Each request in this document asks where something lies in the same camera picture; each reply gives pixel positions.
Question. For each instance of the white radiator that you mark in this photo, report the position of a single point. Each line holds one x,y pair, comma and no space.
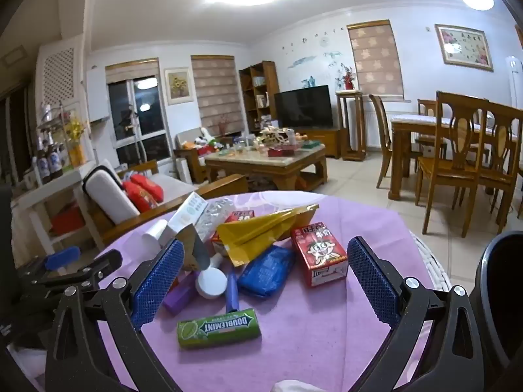
380,128

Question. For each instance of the white tissue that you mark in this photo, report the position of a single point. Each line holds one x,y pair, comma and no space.
294,387

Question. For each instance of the black television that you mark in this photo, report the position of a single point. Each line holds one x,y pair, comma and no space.
302,108

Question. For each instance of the white paper roll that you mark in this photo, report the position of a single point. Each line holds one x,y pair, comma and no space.
154,232

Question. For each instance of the wooden coffee table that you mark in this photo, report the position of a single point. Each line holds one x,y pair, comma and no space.
265,167

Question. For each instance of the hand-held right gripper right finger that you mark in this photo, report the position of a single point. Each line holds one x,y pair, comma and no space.
374,281

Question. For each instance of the red cartoon drink carton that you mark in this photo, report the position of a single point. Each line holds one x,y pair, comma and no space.
320,253

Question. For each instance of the patterned window blind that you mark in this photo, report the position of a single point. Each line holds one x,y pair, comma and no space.
376,61

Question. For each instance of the white round bottle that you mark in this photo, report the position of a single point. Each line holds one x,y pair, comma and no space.
211,282

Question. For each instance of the window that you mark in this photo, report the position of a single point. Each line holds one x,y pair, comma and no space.
122,110

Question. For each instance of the wooden armchair with white cushions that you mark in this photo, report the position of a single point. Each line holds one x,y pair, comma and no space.
108,196

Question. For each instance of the red cushion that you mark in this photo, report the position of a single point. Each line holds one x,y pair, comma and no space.
149,183
139,196

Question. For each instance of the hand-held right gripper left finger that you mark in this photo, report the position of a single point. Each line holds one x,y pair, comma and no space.
157,281

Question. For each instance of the white standing air conditioner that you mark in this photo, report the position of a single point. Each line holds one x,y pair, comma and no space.
515,81

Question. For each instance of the white sofa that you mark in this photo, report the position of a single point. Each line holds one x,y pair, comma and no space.
190,139

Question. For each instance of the silver blister pack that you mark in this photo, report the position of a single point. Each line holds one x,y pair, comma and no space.
214,212

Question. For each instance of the striped window blind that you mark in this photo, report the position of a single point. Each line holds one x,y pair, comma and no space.
216,94

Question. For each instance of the flat red box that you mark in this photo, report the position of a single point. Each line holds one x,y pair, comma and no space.
280,152

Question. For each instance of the red snack packet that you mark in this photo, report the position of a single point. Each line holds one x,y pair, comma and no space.
239,215

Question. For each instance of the wooden television stand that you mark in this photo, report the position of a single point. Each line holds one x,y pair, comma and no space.
325,141

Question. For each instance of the white side shelf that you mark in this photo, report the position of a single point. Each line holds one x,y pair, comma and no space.
41,196

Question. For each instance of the purple box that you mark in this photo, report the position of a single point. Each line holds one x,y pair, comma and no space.
179,294

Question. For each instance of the white lattice cabinet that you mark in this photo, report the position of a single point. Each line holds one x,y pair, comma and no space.
59,73

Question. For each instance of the white wicker table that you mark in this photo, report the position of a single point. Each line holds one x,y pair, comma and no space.
429,261

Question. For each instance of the purple tablecloth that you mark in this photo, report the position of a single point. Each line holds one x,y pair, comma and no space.
310,335

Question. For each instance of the wooden bookcase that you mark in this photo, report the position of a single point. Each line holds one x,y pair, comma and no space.
261,90

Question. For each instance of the framed sunflower picture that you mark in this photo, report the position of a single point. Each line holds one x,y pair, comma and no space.
179,85

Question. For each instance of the brown paper pouch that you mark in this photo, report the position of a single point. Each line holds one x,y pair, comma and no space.
196,249

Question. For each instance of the brown beer bottle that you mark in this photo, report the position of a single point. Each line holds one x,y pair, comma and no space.
55,157
43,163

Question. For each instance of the white wall boiler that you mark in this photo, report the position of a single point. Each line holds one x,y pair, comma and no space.
98,94

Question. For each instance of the green gum packet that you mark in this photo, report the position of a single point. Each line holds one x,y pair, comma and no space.
220,328

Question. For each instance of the yellow foil bag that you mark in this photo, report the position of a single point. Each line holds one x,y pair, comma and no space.
253,237

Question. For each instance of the framed flower picture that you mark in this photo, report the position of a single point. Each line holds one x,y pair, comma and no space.
463,47

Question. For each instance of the blue tube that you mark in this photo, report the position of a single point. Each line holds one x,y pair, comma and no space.
232,294

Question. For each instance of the white medicine box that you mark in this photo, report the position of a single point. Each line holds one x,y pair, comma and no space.
188,212

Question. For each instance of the red vase with flowers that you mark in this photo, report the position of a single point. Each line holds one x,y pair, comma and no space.
348,79

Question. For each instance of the tall wooden plant stand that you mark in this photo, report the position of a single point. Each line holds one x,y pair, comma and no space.
351,130

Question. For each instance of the yellow flowers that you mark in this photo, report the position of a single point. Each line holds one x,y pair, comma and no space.
75,130

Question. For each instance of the blue tissue packet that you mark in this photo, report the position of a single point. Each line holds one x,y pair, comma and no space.
265,271

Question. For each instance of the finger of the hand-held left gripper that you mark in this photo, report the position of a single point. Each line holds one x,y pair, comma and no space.
61,256
98,264

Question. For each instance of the red box under shelf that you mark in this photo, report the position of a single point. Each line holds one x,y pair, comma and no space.
67,220

